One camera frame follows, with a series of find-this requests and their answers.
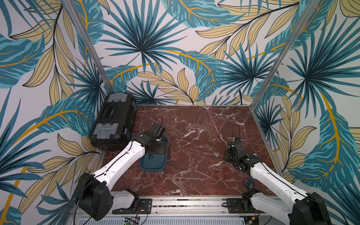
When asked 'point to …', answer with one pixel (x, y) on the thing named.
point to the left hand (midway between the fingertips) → (159, 150)
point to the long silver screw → (218, 153)
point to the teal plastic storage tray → (157, 161)
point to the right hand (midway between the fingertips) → (228, 153)
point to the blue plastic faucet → (255, 154)
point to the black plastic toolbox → (114, 128)
